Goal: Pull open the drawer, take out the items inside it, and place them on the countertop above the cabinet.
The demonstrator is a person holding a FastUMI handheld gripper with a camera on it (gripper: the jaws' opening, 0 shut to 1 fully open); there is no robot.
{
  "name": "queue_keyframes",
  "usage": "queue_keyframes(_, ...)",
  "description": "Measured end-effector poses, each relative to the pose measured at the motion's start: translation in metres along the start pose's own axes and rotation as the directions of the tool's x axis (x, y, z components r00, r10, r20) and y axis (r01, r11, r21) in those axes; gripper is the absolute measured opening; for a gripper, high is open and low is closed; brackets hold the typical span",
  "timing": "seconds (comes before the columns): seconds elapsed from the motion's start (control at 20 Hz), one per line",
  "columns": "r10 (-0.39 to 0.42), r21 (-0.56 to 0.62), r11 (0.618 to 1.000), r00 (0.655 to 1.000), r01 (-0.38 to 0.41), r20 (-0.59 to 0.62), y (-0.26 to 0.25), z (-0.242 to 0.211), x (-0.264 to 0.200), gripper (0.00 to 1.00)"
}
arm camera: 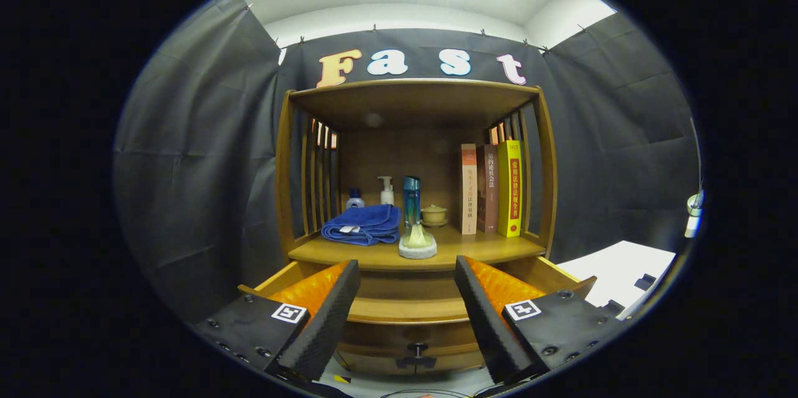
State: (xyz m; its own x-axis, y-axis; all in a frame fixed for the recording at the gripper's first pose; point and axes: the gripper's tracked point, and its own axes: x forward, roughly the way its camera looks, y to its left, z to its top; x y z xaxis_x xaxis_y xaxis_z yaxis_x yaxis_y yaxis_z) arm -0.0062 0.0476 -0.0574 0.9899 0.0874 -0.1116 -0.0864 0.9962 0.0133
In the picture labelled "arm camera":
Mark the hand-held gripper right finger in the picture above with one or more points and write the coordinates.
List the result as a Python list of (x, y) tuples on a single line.
[(489, 329)]

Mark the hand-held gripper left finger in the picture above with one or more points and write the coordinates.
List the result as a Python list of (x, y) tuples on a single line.
[(324, 329)]

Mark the pale green brush white pad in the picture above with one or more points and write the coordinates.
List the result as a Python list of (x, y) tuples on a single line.
[(418, 251)]

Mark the wooden countertop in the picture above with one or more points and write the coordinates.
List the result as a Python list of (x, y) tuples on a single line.
[(486, 248)]

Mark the wooden cabinet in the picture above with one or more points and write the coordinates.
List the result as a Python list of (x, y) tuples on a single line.
[(411, 101)]

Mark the blue folded towel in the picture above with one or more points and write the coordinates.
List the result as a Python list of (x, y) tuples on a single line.
[(365, 220)]

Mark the beige saucer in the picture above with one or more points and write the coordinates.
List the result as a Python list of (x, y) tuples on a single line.
[(434, 224)]

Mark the small black block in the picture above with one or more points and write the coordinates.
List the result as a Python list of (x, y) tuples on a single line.
[(614, 307), (645, 281)]

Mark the beige lidded teacup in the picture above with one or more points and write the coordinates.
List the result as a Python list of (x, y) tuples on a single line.
[(434, 214)]

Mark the small blue-capped lotion bottle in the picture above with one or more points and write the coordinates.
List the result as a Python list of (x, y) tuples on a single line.
[(355, 201)]

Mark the brown book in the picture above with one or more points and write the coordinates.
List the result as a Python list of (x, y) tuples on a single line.
[(488, 192)]

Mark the beige book with orange band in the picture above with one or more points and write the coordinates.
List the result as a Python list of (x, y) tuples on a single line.
[(469, 192)]

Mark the yellow book with red label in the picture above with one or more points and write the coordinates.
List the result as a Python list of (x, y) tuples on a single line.
[(510, 192)]

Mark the white table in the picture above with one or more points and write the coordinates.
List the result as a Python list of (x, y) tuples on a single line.
[(617, 267)]

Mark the white pump bottle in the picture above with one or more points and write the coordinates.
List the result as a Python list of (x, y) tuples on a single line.
[(387, 195)]

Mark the tall blue glass bottle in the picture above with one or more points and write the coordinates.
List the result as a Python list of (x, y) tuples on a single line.
[(411, 198)]

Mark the small white cup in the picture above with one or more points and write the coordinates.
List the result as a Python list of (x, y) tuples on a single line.
[(695, 204)]

